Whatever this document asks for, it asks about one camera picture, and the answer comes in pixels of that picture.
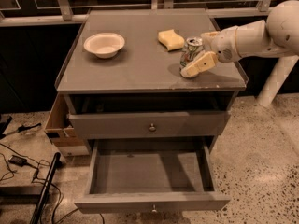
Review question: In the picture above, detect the grey drawer cabinet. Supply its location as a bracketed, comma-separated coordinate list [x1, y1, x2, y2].
[57, 9, 247, 147]

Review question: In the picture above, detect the black cable on floor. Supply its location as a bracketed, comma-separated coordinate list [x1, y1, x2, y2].
[0, 142, 106, 224]

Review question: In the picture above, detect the metal window railing frame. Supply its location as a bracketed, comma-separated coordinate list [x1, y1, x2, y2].
[0, 0, 299, 28]

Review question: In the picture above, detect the green white 7up can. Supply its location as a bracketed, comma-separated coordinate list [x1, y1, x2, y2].
[179, 36, 204, 78]

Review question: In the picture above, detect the cardboard box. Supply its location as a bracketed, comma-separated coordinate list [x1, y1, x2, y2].
[45, 94, 89, 157]

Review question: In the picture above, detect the black tool on floor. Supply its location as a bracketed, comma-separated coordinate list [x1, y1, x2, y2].
[0, 115, 43, 140]

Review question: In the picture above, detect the black pole on floor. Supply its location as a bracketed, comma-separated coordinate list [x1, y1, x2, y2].
[30, 152, 61, 224]

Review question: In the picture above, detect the yellow sponge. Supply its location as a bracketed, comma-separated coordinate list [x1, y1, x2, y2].
[158, 30, 184, 51]

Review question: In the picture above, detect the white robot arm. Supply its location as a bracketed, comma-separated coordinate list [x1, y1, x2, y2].
[180, 0, 299, 78]

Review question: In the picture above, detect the black power adapter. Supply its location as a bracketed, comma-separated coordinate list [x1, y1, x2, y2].
[8, 155, 27, 167]

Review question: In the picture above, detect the open grey middle drawer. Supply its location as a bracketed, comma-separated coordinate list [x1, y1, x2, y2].
[75, 138, 230, 214]

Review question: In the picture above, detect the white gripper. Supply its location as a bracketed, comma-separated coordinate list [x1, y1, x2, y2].
[180, 26, 241, 78]

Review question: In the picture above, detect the white paper bowl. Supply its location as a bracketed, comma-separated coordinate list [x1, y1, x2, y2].
[83, 33, 125, 59]

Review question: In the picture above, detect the white diagonal support post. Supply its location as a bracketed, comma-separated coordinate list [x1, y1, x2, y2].
[257, 55, 298, 107]

